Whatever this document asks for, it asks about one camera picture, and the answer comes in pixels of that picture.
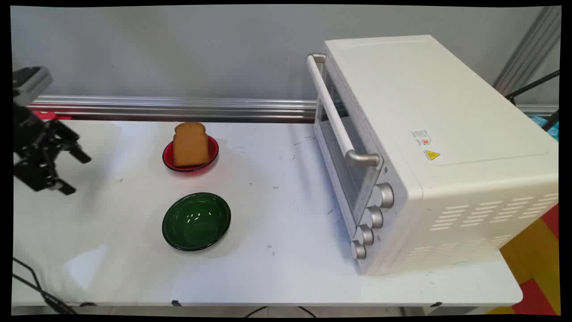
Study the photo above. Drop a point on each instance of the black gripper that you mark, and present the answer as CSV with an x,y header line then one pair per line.
x,y
27,143

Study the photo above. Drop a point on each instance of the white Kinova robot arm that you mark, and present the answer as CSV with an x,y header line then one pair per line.
x,y
31,82

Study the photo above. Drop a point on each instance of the red cloth object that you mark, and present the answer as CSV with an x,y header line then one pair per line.
x,y
44,115

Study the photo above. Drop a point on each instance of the red glass plate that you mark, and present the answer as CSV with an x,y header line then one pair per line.
x,y
168,156

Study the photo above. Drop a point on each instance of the brown toast bread slice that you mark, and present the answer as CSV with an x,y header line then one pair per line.
x,y
191,145

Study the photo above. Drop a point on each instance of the green glass bowl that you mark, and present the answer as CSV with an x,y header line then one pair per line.
x,y
196,221

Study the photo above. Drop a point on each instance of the glass oven door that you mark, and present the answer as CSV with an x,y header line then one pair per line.
x,y
340,154

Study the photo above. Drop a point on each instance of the silver oven knob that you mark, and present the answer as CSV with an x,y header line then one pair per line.
x,y
384,195
374,217
365,235
359,250

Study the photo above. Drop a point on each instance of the white red label sticker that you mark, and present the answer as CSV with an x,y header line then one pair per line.
x,y
421,137

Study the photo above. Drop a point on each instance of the yellow warning sticker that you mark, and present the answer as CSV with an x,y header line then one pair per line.
x,y
432,155

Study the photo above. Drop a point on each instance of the white toaster oven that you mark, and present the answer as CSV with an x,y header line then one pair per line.
x,y
447,103

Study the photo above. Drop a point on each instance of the long black stand rod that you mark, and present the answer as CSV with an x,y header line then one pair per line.
x,y
532,84

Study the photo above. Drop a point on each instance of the yellow red foam floor mat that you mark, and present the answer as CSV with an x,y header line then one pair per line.
x,y
532,259

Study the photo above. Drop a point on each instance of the teal patterned object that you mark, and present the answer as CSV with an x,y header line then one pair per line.
x,y
552,132

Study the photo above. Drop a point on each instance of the short black stand rod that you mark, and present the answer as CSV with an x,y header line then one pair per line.
x,y
551,120

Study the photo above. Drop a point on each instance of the horizontal aluminium rail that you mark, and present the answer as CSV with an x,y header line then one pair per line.
x,y
178,107

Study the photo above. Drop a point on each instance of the diagonal aluminium post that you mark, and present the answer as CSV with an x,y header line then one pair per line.
x,y
527,49

